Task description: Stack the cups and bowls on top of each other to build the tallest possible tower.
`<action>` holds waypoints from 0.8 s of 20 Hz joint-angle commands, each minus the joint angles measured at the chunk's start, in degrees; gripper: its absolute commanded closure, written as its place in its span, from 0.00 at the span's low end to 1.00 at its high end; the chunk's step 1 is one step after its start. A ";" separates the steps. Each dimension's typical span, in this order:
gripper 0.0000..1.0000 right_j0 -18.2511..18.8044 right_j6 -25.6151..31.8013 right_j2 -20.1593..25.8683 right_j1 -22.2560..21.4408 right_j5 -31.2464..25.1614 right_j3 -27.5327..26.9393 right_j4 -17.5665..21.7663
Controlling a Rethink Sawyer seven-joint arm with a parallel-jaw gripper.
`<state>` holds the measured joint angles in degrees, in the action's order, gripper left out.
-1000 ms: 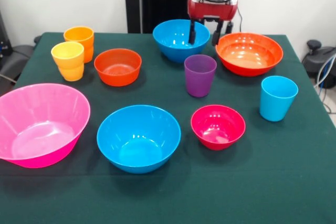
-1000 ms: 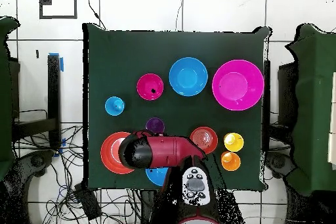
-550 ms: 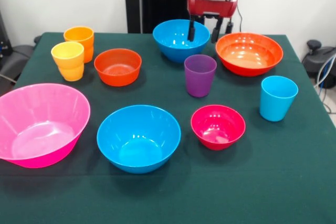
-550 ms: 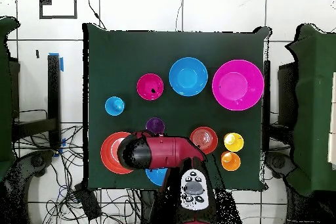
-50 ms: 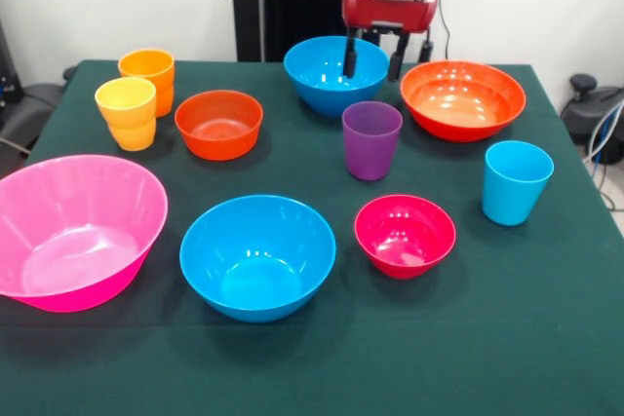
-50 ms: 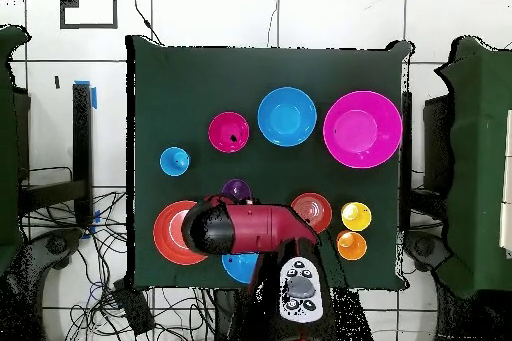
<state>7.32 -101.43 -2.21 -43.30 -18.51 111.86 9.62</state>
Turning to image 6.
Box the large pink plastic bowl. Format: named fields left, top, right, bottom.
left=322, top=90, right=404, bottom=169

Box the large orange-red plastic bowl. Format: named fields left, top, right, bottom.
left=152, top=199, right=209, bottom=266

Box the black stand base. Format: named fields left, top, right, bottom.
left=7, top=227, right=85, bottom=341
left=403, top=230, right=453, bottom=274

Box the white panel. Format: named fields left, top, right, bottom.
left=498, top=109, right=512, bottom=259

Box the small orange-red plastic bowl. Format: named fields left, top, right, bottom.
left=290, top=192, right=334, bottom=235

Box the blue plastic bowl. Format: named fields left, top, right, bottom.
left=256, top=86, right=318, bottom=148
left=220, top=252, right=260, bottom=285

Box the black side frame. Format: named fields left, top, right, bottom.
left=422, top=94, right=455, bottom=198

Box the purple plastic cup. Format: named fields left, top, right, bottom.
left=221, top=178, right=253, bottom=202

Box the dark green side cloth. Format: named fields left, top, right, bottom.
left=0, top=24, right=32, bottom=274
left=434, top=35, right=512, bottom=300

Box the dark green tablecloth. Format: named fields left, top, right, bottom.
left=125, top=34, right=413, bottom=292

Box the yellow plastic cup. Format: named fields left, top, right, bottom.
left=340, top=201, right=373, bottom=233

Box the grey square floor frame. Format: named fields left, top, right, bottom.
left=59, top=0, right=119, bottom=30

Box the small crimson plastic bowl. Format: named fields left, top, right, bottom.
left=207, top=111, right=251, bottom=154

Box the orange plastic cup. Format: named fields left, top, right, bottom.
left=336, top=230, right=368, bottom=261

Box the black power brick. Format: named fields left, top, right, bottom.
left=113, top=280, right=155, bottom=336

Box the light blue plastic cup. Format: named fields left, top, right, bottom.
left=159, top=146, right=192, bottom=178

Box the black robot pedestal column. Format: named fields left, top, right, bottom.
left=213, top=288, right=257, bottom=341

